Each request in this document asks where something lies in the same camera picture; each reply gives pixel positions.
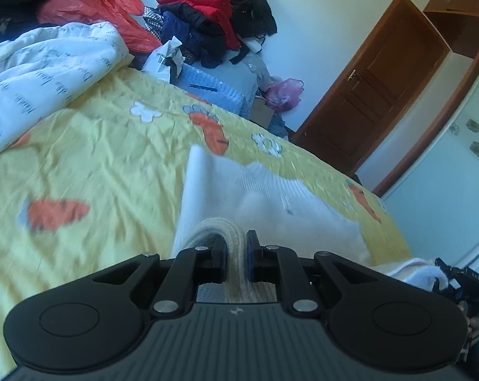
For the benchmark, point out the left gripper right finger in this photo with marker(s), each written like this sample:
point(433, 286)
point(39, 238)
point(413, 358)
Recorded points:
point(379, 321)

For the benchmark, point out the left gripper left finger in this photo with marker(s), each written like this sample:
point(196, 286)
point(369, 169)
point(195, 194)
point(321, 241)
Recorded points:
point(93, 321)

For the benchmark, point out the white knit sweater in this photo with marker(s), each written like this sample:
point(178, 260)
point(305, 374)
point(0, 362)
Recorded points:
point(222, 197)

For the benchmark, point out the black clothes on pile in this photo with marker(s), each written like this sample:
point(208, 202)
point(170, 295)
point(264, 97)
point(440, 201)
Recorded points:
point(252, 18)

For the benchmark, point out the white floral wardrobe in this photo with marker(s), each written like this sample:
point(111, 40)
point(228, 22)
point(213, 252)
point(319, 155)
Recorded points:
point(436, 202)

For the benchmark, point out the yellow carrot print bedspread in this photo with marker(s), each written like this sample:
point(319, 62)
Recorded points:
point(102, 180)

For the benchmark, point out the brown wooden door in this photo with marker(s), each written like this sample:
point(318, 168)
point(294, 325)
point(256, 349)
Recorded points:
point(394, 64)

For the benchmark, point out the pink plastic bag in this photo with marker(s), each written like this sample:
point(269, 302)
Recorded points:
point(284, 95)

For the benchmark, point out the white printed quilt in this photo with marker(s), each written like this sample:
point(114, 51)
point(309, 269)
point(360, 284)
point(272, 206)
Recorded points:
point(45, 69)

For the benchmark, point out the light blue knit blanket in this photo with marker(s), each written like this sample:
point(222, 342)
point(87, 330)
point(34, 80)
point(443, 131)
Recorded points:
point(210, 89)

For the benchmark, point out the white crumpled plastic bag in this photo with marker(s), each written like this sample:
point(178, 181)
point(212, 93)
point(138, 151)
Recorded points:
point(166, 62)

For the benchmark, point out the grey plastic wrapped bundle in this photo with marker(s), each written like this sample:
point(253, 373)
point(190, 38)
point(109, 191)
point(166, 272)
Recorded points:
point(246, 74)

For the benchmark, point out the navy blue jacket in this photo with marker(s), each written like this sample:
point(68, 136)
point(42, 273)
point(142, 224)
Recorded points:
point(202, 37)

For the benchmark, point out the red plastic bag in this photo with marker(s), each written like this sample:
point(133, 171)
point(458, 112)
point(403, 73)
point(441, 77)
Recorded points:
point(120, 13)

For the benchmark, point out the red jacket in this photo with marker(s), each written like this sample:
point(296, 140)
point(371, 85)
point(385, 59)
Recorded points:
point(219, 11)

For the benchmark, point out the metal door handle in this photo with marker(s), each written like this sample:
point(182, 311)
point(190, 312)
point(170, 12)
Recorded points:
point(352, 75)

